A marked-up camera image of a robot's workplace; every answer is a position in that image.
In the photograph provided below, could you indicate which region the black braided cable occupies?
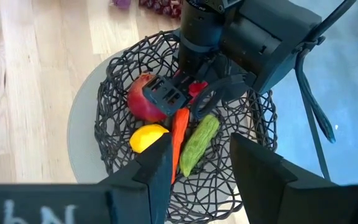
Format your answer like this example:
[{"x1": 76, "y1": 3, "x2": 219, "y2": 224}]
[{"x1": 294, "y1": 0, "x2": 357, "y2": 144}]

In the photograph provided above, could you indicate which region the glossy red round fruit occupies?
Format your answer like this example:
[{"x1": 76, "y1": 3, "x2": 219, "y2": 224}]
[{"x1": 187, "y1": 80, "x2": 209, "y2": 105}]

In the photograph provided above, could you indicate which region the grey round placemat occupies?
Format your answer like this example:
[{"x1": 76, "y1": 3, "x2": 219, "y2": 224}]
[{"x1": 67, "y1": 46, "x2": 248, "y2": 218}]

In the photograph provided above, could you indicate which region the dark woven wire basket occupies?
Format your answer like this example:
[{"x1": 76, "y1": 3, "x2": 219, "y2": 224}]
[{"x1": 94, "y1": 29, "x2": 278, "y2": 224}]

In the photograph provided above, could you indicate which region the red pomegranate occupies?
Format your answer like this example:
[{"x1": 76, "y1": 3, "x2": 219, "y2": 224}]
[{"x1": 126, "y1": 73, "x2": 169, "y2": 123}]

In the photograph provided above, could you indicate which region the orange carrot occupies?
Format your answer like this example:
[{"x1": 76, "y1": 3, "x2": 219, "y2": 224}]
[{"x1": 170, "y1": 107, "x2": 191, "y2": 185}]

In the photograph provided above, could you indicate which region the dark red grape bunch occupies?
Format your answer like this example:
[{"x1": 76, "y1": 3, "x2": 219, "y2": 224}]
[{"x1": 138, "y1": 0, "x2": 183, "y2": 19}]

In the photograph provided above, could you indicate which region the green ridged gourd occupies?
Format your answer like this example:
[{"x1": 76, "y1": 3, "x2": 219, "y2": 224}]
[{"x1": 179, "y1": 114, "x2": 221, "y2": 178}]

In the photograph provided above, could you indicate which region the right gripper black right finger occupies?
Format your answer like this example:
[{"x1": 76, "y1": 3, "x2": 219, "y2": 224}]
[{"x1": 230, "y1": 133, "x2": 358, "y2": 224}]

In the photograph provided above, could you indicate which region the yellow lemon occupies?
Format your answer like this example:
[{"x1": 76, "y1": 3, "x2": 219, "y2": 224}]
[{"x1": 129, "y1": 123, "x2": 170, "y2": 154}]

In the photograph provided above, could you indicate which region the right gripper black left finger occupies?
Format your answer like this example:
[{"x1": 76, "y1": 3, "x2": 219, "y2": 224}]
[{"x1": 0, "y1": 133, "x2": 174, "y2": 224}]

